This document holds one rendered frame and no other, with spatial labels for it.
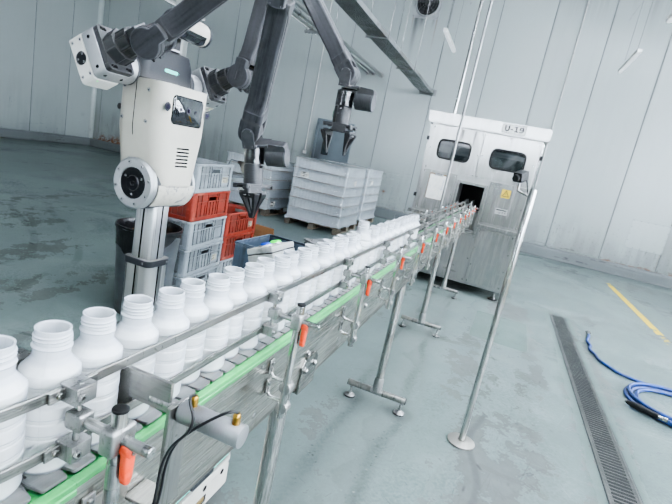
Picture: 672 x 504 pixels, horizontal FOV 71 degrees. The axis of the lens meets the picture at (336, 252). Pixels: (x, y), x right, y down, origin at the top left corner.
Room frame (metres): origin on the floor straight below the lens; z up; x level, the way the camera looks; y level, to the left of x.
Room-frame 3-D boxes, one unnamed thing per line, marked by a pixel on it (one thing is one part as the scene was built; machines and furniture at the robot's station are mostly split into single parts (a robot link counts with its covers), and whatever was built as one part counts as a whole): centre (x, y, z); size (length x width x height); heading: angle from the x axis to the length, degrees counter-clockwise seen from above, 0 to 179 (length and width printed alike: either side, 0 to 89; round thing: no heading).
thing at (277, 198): (9.11, 1.66, 0.50); 1.23 x 1.05 x 1.00; 160
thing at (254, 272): (0.86, 0.15, 1.08); 0.06 x 0.06 x 0.17
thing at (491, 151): (6.49, -1.69, 1.05); 1.60 x 1.40 x 2.10; 162
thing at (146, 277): (1.51, 0.62, 0.74); 0.11 x 0.11 x 0.40; 72
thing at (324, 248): (1.20, 0.04, 1.08); 0.06 x 0.06 x 0.17
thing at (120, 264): (3.22, 1.32, 0.32); 0.45 x 0.45 x 0.64
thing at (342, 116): (1.59, 0.07, 1.51); 0.10 x 0.07 x 0.07; 71
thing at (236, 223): (4.47, 1.13, 0.55); 0.61 x 0.41 x 0.22; 165
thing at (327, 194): (8.59, 0.36, 0.59); 1.24 x 1.03 x 1.17; 164
